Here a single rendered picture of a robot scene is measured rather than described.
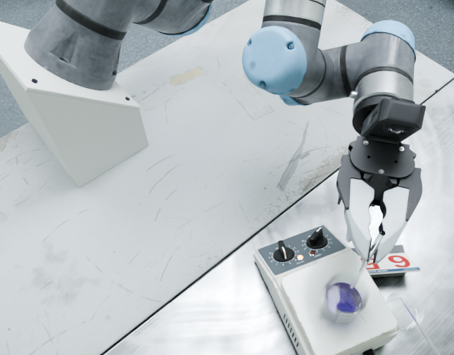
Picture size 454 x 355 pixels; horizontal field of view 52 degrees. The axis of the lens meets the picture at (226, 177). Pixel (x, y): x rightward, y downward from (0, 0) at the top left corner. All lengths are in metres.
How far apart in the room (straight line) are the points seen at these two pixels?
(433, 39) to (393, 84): 2.05
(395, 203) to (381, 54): 0.22
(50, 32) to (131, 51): 1.73
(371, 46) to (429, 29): 2.05
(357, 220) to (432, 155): 0.45
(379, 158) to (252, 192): 0.33
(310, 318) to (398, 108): 0.30
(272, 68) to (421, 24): 2.22
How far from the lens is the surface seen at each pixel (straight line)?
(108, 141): 0.84
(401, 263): 0.77
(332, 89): 0.69
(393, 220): 0.52
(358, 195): 0.53
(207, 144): 0.89
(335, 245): 0.73
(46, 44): 0.78
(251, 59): 0.57
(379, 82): 0.63
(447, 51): 2.63
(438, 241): 0.85
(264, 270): 0.71
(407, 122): 0.51
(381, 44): 0.68
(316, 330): 0.65
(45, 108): 0.73
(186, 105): 0.96
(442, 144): 0.96
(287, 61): 0.55
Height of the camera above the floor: 1.60
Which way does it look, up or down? 56 degrees down
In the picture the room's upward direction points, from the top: 3 degrees counter-clockwise
